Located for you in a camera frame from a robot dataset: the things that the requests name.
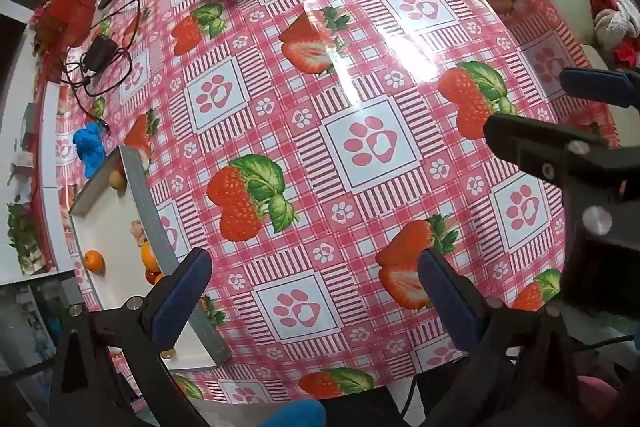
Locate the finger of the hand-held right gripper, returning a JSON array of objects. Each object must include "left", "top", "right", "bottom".
[
  {"left": 559, "top": 67, "right": 640, "bottom": 108},
  {"left": 484, "top": 113, "right": 621, "bottom": 194}
]

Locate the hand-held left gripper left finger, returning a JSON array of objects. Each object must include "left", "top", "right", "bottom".
[{"left": 49, "top": 248, "right": 213, "bottom": 427}]

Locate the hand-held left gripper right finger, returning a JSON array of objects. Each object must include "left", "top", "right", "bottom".
[{"left": 417, "top": 249, "right": 581, "bottom": 427}]

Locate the white tray with grey rim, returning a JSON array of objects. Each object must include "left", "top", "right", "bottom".
[{"left": 69, "top": 146, "right": 232, "bottom": 370}]

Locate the large orange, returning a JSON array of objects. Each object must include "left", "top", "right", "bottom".
[{"left": 140, "top": 241, "right": 162, "bottom": 272}]

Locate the red and white plush toy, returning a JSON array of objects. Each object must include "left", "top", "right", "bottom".
[{"left": 585, "top": 0, "right": 640, "bottom": 68}]

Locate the cream chair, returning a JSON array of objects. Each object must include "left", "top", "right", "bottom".
[{"left": 520, "top": 0, "right": 640, "bottom": 148}]

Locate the small mandarin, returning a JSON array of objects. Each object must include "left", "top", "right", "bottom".
[{"left": 83, "top": 249, "right": 106, "bottom": 274}]

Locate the glass display cabinet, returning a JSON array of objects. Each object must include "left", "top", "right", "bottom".
[{"left": 0, "top": 277, "right": 76, "bottom": 373}]

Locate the blue cloth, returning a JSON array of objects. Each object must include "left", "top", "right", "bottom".
[{"left": 262, "top": 399, "right": 328, "bottom": 427}]

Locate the green potted plant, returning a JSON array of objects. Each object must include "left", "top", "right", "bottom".
[{"left": 6, "top": 202, "right": 51, "bottom": 275}]

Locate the strawberry print pink tablecloth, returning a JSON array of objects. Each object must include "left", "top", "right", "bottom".
[{"left": 50, "top": 0, "right": 621, "bottom": 408}]

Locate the black power adapter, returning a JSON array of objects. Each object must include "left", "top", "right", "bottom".
[{"left": 80, "top": 34, "right": 121, "bottom": 75}]

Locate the red packet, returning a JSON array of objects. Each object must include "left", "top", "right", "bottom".
[{"left": 30, "top": 0, "right": 101, "bottom": 82}]

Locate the black cable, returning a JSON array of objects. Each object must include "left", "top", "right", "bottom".
[{"left": 60, "top": 0, "right": 143, "bottom": 132}]

